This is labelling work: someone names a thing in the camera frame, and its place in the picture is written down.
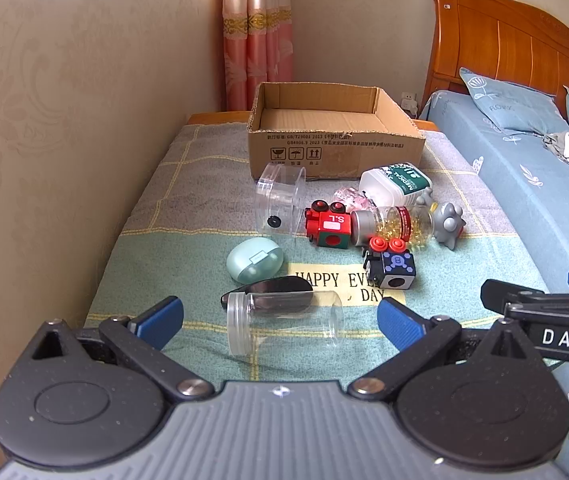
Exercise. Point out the cardboard box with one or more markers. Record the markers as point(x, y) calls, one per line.
point(337, 152)

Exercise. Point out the small white object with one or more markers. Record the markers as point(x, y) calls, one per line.
point(409, 102)

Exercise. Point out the crumpled grey cloth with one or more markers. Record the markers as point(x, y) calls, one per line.
point(566, 146)

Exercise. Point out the mint green oval case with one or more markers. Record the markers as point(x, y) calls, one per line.
point(254, 262)

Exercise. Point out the white bottle green label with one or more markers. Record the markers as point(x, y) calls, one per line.
point(394, 182)

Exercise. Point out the grey spiky toy figure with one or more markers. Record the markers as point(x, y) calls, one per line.
point(447, 222)

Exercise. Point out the wooden bed headboard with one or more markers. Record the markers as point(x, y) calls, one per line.
point(509, 35)

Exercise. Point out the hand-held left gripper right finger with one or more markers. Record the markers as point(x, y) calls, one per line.
point(398, 321)

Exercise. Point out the pink clear plastic toy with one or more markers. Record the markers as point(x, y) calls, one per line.
point(352, 199)

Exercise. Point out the large blue floral pillow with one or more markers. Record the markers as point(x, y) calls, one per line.
point(511, 105)

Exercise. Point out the blue floral bedsheet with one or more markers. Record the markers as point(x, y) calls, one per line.
point(529, 195)

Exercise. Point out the red toy train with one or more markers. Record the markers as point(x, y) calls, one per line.
point(333, 227)

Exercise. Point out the pill bottle yellow capsules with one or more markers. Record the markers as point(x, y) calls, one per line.
point(394, 225)

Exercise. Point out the black toy train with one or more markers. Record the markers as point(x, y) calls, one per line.
point(394, 270)

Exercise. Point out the grey green plaid blanket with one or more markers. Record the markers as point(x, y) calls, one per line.
point(184, 220)

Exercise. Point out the wooden bed frame edge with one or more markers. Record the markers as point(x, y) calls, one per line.
point(214, 117)

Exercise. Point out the clear plastic jar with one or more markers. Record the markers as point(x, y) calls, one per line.
point(284, 322)

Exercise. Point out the clear square plastic container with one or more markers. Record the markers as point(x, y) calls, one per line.
point(279, 202)

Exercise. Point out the pink patterned curtain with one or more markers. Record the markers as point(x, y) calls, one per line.
point(257, 35)

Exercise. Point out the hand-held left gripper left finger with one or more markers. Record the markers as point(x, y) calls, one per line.
point(160, 321)

